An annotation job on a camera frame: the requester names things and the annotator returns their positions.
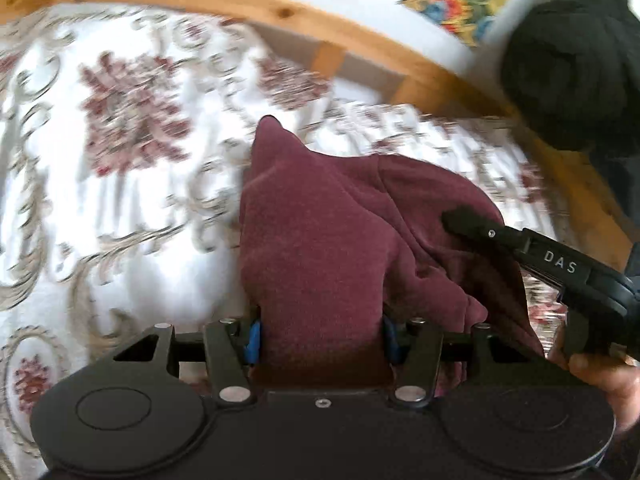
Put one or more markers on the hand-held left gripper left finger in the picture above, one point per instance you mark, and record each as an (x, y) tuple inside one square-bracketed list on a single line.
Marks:
[(254, 342)]

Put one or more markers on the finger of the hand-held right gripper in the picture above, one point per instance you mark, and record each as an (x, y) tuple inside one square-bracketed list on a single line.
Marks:
[(480, 227)]

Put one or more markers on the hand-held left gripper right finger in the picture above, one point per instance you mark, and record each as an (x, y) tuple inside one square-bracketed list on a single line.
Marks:
[(392, 344)]

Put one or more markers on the maroon long-sleeve shirt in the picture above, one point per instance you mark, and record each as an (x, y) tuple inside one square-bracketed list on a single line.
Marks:
[(325, 240)]

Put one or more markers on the person's right hand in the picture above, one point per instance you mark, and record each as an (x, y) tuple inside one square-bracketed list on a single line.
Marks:
[(615, 385)]

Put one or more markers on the black hanging garment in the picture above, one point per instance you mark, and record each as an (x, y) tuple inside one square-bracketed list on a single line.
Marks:
[(565, 60)]

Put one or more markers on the floral satin bedspread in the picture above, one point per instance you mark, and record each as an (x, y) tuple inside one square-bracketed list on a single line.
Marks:
[(125, 185)]

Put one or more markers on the wooden bed frame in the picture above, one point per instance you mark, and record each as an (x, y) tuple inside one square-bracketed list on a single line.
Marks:
[(280, 12)]

